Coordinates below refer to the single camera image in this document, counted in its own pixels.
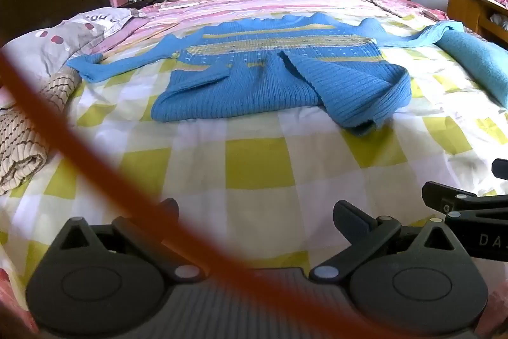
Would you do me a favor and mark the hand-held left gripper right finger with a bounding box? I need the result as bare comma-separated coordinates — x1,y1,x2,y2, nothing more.
310,200,461,281

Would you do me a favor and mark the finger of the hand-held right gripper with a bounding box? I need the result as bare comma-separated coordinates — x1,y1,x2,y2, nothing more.
421,181,508,222
491,158,508,180

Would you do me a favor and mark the yellow checked bedsheet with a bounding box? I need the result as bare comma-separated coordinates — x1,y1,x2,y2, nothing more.
0,11,508,284

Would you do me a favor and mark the orange cable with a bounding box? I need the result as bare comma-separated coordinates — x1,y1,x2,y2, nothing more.
0,47,401,339

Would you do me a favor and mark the white flat book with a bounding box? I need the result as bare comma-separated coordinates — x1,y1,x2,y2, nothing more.
159,0,193,11

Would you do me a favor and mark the dark nightstand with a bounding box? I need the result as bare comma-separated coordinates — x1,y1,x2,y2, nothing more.
119,0,171,9

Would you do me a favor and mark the pink floral quilt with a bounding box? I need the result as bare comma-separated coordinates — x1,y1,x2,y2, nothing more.
363,0,449,22

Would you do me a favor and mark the blue knitted sweater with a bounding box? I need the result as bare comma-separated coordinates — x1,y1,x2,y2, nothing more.
65,14,465,136

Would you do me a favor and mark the beige striped cloth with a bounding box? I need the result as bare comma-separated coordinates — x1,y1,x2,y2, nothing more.
0,69,82,194

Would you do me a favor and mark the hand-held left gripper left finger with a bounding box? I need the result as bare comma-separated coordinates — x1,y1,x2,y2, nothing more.
59,199,203,282

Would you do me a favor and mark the teal folded cloth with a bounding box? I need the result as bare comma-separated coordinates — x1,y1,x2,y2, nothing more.
434,27,508,109

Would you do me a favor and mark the pink striped quilt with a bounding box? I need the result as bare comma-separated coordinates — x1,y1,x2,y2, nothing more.
95,0,401,58

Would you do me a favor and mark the grey dotted pillow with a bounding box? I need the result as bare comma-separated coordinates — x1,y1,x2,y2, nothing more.
0,7,133,85

